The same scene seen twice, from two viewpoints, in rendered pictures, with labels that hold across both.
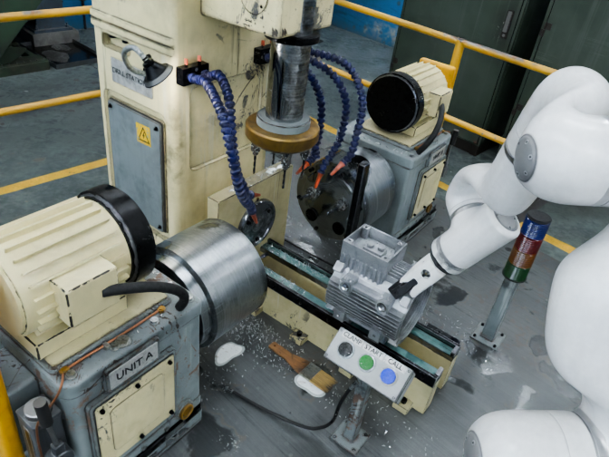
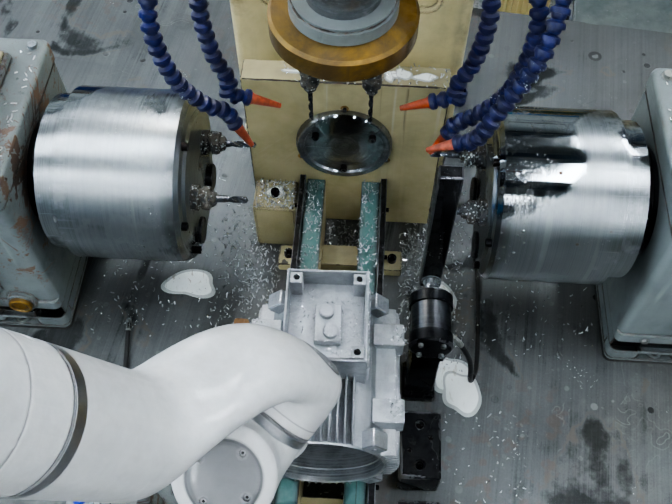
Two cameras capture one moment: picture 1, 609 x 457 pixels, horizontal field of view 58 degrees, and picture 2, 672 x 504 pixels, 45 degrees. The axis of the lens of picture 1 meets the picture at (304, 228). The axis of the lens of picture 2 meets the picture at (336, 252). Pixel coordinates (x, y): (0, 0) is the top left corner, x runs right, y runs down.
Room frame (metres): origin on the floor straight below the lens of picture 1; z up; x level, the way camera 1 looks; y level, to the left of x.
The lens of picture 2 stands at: (0.86, -0.56, 1.99)
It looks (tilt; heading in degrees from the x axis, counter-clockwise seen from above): 58 degrees down; 61
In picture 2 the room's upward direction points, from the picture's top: straight up
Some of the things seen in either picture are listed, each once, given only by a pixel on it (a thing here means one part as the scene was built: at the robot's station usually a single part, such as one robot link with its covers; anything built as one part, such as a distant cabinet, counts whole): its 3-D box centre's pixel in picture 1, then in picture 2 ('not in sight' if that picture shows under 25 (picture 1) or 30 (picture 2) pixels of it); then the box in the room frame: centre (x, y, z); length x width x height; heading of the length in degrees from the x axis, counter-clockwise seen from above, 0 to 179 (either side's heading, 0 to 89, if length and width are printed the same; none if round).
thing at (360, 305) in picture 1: (379, 291); (325, 387); (1.04, -0.20, 1.01); 0.20 x 0.19 x 0.19; 59
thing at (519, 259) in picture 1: (523, 255); not in sight; (1.17, -0.56, 1.10); 0.06 x 0.06 x 0.04
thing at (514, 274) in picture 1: (517, 268); not in sight; (1.17, -0.56, 1.05); 0.06 x 0.06 x 0.04
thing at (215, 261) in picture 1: (184, 293); (100, 172); (0.91, 0.24, 1.04); 0.37 x 0.25 x 0.25; 147
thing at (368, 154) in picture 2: (257, 224); (343, 146); (1.26, 0.13, 1.01); 0.15 x 0.02 x 0.15; 147
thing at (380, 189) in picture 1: (351, 188); (569, 196); (1.48, -0.13, 1.04); 0.41 x 0.25 x 0.25; 147
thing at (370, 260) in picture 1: (372, 254); (326, 327); (1.06, -0.17, 1.11); 0.12 x 0.11 x 0.07; 59
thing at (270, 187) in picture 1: (239, 227); (345, 132); (1.29, 0.18, 0.97); 0.30 x 0.11 x 0.34; 147
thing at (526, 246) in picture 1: (528, 240); not in sight; (1.17, -0.56, 1.14); 0.06 x 0.06 x 0.04
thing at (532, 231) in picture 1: (535, 226); not in sight; (1.17, -0.56, 1.19); 0.06 x 0.06 x 0.04
